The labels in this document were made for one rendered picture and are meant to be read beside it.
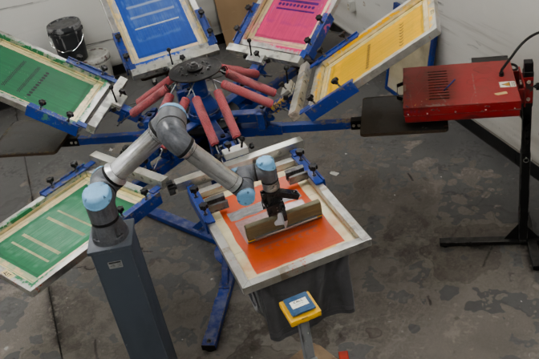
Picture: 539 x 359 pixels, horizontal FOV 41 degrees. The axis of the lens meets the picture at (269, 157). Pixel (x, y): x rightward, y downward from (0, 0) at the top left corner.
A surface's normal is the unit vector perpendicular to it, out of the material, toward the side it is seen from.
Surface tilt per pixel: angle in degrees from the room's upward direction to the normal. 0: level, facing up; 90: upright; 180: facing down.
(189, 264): 0
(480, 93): 0
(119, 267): 90
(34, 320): 0
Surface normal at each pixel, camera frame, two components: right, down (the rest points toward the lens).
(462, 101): -0.16, -0.83
